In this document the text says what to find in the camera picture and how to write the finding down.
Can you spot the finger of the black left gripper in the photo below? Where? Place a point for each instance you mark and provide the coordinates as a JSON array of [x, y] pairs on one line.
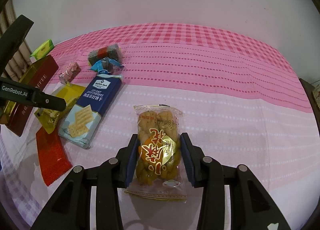
[[30, 96]]

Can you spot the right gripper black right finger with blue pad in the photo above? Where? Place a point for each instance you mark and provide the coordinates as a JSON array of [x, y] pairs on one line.
[[252, 207]]

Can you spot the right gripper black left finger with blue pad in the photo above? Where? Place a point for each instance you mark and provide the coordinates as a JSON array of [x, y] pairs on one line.
[[69, 205]]

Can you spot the blue soda cracker pack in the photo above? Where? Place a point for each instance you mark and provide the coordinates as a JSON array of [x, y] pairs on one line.
[[84, 117]]

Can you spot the fried dough twist snack bag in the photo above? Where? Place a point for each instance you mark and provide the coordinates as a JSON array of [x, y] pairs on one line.
[[159, 156]]

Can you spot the dark sesame bar pack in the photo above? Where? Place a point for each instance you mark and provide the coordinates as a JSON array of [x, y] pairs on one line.
[[112, 52]]

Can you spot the dark red toffee box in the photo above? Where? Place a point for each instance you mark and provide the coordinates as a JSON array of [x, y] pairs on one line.
[[15, 115]]

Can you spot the yellow snack packet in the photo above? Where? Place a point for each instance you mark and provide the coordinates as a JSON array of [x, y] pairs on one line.
[[50, 118]]

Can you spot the red foil snack packet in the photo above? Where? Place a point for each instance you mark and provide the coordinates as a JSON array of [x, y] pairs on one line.
[[53, 160]]

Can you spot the green small snack box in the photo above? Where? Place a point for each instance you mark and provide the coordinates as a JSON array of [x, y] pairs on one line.
[[43, 50]]

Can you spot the pink patterned small box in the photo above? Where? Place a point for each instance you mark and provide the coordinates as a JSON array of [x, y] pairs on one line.
[[69, 72]]

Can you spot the blue wrapped candy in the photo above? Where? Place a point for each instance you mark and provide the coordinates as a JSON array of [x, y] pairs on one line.
[[105, 65]]

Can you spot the pink checkered tablecloth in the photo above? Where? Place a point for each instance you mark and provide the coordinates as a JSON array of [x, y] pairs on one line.
[[242, 103]]

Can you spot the dark wooden side shelf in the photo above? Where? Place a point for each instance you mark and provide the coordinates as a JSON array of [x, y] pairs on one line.
[[308, 88]]

